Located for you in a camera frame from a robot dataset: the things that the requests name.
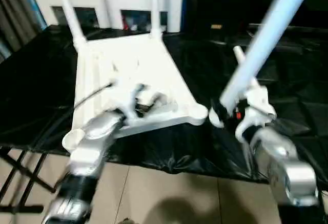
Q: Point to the small tan tag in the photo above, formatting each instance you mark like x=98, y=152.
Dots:
x=216, y=26

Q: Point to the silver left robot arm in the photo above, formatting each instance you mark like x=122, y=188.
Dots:
x=87, y=152

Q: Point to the white plastic table top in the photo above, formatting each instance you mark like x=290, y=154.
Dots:
x=141, y=55

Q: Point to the brown rounded object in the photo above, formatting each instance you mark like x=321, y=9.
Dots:
x=129, y=221

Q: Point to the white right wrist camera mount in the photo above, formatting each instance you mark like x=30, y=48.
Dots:
x=258, y=106

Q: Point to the black folding table frame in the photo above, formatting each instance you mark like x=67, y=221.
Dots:
x=23, y=178

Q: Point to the black flat panel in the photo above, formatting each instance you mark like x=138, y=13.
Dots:
x=302, y=26

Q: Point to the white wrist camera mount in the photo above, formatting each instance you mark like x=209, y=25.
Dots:
x=258, y=106
x=128, y=98

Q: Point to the black plastic mat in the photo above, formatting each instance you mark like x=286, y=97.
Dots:
x=38, y=80

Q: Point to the white plastic table leg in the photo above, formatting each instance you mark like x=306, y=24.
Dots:
x=156, y=6
x=269, y=29
x=69, y=11
x=239, y=55

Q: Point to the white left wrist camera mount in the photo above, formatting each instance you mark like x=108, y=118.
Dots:
x=128, y=98

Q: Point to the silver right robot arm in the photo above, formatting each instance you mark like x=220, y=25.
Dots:
x=289, y=172

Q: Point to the white cabinet with glass doors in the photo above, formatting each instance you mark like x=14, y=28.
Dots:
x=112, y=3

